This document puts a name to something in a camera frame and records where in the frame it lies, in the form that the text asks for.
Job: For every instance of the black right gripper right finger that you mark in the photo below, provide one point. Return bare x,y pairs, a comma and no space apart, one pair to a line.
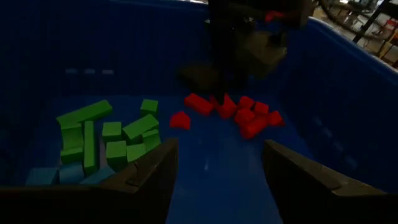
326,205

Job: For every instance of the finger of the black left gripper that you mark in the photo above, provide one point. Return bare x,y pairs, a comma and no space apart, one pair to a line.
228,62
264,54

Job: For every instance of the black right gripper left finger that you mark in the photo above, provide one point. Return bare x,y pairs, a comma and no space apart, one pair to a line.
109,205

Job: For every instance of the large blue plastic bin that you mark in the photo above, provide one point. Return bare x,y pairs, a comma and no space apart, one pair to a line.
217,174

